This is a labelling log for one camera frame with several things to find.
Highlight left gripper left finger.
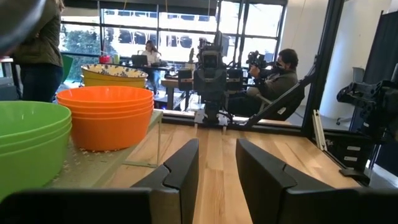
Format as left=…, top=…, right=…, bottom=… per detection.
left=0, top=138, right=200, bottom=224

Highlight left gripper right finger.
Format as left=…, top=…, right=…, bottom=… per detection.
left=235, top=138, right=398, bottom=224

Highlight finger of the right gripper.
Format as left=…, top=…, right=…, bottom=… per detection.
left=211, top=75, right=228, bottom=103
left=195, top=75, right=211, bottom=103

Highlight blue yellow patterned bowl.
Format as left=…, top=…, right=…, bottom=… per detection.
left=80, top=63, right=149, bottom=80
left=81, top=73, right=148, bottom=84
left=82, top=77, right=147, bottom=90

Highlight orange plastic bowl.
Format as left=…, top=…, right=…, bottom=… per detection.
left=63, top=105, right=155, bottom=152
left=58, top=101, right=155, bottom=116
left=56, top=86, right=155, bottom=110

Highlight green plastic bowl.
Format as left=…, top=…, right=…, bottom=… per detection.
left=0, top=123, right=73, bottom=156
left=0, top=100, right=73, bottom=147
left=0, top=129, right=73, bottom=202

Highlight wooden side table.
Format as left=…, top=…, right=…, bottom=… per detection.
left=160, top=77, right=194, bottom=110

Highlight person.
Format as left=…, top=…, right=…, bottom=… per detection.
left=11, top=0, right=66, bottom=103
left=228, top=48, right=305, bottom=121
left=141, top=39, right=162, bottom=96

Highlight pale green perforated metal shelf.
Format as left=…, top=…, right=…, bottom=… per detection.
left=43, top=108, right=165, bottom=190

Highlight black laptop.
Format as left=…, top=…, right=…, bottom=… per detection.
left=131, top=54, right=149, bottom=68

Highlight silver aluminium profile pieces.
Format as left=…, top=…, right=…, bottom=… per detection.
left=312, top=108, right=328, bottom=152

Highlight black box with white labels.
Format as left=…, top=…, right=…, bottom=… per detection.
left=323, top=132, right=374, bottom=185

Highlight green chair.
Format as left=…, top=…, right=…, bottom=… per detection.
left=60, top=54, right=75, bottom=83

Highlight dark partition panel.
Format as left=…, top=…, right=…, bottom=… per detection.
left=362, top=11, right=398, bottom=134

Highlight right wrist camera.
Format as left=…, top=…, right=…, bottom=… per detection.
left=200, top=49, right=221, bottom=69

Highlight black video camera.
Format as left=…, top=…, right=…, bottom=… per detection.
left=247, top=50, right=266, bottom=70

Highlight black window frame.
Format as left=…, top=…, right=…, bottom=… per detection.
left=60, top=0, right=289, bottom=82

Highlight black machine mount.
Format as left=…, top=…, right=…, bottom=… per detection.
left=336, top=63, right=398, bottom=141

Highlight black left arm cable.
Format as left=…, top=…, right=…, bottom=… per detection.
left=0, top=0, right=48, bottom=56

